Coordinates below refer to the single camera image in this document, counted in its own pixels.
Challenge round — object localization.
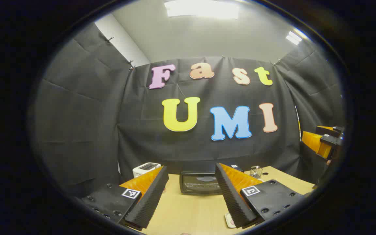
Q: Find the black electric oven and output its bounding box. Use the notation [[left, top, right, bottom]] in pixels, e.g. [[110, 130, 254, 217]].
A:
[[179, 162, 244, 196]]

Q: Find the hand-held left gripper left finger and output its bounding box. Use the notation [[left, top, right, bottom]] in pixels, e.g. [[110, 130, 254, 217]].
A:
[[81, 166, 169, 229]]

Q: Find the white toaster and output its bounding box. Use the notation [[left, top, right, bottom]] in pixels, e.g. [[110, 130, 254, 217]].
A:
[[133, 162, 162, 178]]

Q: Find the wire mesh basket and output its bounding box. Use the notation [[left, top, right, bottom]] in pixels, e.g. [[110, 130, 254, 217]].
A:
[[250, 165, 263, 179]]

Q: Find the small ceiling light panel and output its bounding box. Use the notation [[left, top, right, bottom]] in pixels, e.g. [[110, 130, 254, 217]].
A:
[[285, 31, 303, 45]]

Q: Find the black backdrop cloth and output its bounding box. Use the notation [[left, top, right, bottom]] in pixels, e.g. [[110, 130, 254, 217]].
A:
[[28, 23, 345, 196]]

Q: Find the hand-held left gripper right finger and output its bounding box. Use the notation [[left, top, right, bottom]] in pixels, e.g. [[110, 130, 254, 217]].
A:
[[215, 163, 306, 229]]

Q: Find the cream cherry print plate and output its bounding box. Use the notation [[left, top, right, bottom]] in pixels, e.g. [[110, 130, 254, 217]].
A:
[[225, 212, 237, 228]]

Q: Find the large ceiling light panel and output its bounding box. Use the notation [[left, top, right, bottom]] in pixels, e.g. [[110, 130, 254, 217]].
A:
[[164, 0, 240, 19]]

